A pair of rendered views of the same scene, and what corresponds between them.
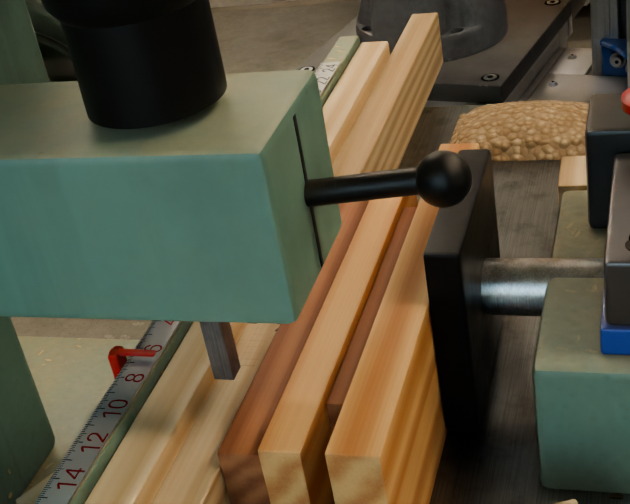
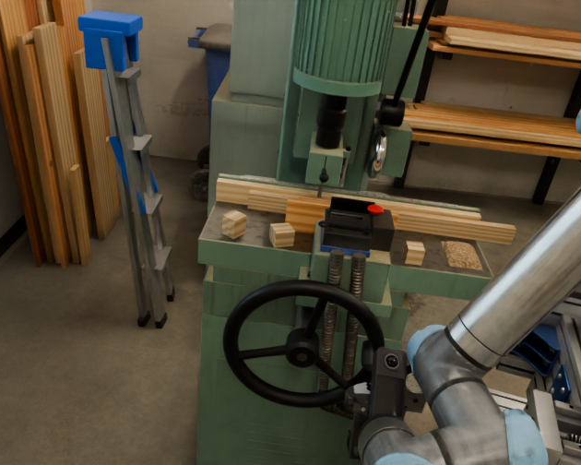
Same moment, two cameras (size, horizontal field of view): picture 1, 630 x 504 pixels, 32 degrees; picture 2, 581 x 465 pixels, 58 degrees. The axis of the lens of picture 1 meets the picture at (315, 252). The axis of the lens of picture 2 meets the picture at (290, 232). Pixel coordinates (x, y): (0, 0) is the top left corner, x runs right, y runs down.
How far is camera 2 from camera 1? 96 cm
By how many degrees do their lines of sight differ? 59
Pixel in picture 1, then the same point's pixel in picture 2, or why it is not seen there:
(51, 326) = not seen: hidden behind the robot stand
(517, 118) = (457, 246)
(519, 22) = not seen: outside the picture
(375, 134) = (425, 217)
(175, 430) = (303, 193)
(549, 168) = (441, 256)
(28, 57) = (352, 136)
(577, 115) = (465, 257)
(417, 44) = (488, 225)
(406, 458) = (299, 213)
